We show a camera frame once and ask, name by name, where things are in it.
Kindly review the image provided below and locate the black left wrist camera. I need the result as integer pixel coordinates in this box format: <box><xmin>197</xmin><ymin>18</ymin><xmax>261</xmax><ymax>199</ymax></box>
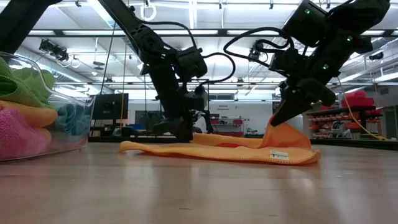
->
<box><xmin>185</xmin><ymin>85</ymin><xmax>209</xmax><ymax>111</ymax></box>

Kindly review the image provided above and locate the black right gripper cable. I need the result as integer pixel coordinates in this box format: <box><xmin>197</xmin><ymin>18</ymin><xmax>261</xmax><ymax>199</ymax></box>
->
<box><xmin>223</xmin><ymin>26</ymin><xmax>295</xmax><ymax>68</ymax></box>

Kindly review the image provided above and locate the white equipment cabinet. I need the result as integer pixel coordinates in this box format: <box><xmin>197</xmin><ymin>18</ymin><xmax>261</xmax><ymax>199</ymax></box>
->
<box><xmin>198</xmin><ymin>101</ymin><xmax>274</xmax><ymax>135</ymax></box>

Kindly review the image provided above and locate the white rack with red bins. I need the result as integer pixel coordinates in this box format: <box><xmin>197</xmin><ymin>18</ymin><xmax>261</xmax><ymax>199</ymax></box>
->
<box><xmin>210</xmin><ymin>116</ymin><xmax>249</xmax><ymax>138</ymax></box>

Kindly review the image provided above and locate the yellow hanging cord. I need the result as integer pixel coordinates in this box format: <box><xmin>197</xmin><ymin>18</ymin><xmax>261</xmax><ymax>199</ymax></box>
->
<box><xmin>337</xmin><ymin>77</ymin><xmax>389</xmax><ymax>141</ymax></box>
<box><xmin>119</xmin><ymin>40</ymin><xmax>129</xmax><ymax>125</ymax></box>

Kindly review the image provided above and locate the blue microfiber towel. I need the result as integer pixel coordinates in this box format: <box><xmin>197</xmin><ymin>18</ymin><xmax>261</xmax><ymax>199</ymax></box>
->
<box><xmin>49</xmin><ymin>103</ymin><xmax>93</xmax><ymax>137</ymax></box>

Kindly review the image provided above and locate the clear plastic bin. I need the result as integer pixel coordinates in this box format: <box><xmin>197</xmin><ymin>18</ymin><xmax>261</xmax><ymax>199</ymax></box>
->
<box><xmin>0</xmin><ymin>51</ymin><xmax>96</xmax><ymax>162</ymax></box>

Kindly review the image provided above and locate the shelf with red bins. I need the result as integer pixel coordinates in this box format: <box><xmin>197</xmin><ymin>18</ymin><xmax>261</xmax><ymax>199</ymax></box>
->
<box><xmin>307</xmin><ymin>113</ymin><xmax>384</xmax><ymax>140</ymax></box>

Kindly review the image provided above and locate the white hanging ring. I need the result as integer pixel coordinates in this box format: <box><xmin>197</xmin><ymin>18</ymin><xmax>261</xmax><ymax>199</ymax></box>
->
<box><xmin>139</xmin><ymin>2</ymin><xmax>157</xmax><ymax>22</ymax></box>

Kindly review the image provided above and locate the orange microfiber towel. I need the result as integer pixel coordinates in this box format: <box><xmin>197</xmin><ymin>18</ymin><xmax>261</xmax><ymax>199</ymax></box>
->
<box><xmin>0</xmin><ymin>100</ymin><xmax>59</xmax><ymax>144</ymax></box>
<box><xmin>119</xmin><ymin>116</ymin><xmax>321</xmax><ymax>166</ymax></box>

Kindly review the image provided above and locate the black monitor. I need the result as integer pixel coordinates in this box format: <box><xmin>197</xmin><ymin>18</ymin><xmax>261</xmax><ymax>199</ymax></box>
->
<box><xmin>92</xmin><ymin>93</ymin><xmax>129</xmax><ymax>121</ymax></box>

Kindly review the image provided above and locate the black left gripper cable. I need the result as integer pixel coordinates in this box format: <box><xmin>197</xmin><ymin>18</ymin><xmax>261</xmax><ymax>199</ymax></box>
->
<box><xmin>136</xmin><ymin>20</ymin><xmax>236</xmax><ymax>94</ymax></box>

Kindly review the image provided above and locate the black hanging camera rig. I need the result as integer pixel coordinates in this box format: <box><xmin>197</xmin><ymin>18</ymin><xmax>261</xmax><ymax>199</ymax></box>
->
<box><xmin>248</xmin><ymin>39</ymin><xmax>265</xmax><ymax>63</ymax></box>
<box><xmin>39</xmin><ymin>39</ymin><xmax>70</xmax><ymax>62</ymax></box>

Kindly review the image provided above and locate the thin black hanging cable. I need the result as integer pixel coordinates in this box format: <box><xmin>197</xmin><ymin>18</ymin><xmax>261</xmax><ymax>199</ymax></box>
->
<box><xmin>99</xmin><ymin>21</ymin><xmax>116</xmax><ymax>95</ymax></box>

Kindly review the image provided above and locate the pink microfiber towel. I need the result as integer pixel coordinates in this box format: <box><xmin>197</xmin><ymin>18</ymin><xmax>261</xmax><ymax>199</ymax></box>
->
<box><xmin>49</xmin><ymin>136</ymin><xmax>90</xmax><ymax>154</ymax></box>
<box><xmin>0</xmin><ymin>108</ymin><xmax>52</xmax><ymax>161</ymax></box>

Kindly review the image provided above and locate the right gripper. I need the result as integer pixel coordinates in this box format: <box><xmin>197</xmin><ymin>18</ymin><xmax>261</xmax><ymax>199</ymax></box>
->
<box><xmin>269</xmin><ymin>34</ymin><xmax>374</xmax><ymax>127</ymax></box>

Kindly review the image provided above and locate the dark display screen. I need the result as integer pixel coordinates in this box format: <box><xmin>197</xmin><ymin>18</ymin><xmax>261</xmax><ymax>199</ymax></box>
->
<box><xmin>135</xmin><ymin>110</ymin><xmax>164</xmax><ymax>131</ymax></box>

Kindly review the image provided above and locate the black ceiling fixture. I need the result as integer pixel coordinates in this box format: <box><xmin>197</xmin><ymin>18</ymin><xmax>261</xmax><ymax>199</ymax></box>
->
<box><xmin>368</xmin><ymin>51</ymin><xmax>386</xmax><ymax>62</ymax></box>

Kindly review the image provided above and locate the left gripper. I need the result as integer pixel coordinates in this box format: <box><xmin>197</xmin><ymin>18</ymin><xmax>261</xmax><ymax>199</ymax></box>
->
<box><xmin>141</xmin><ymin>62</ymin><xmax>195</xmax><ymax>143</ymax></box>

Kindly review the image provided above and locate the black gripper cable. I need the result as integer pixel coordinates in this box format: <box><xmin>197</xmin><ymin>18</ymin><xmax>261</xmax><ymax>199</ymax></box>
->
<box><xmin>136</xmin><ymin>20</ymin><xmax>236</xmax><ymax>94</ymax></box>
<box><xmin>223</xmin><ymin>26</ymin><xmax>295</xmax><ymax>68</ymax></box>

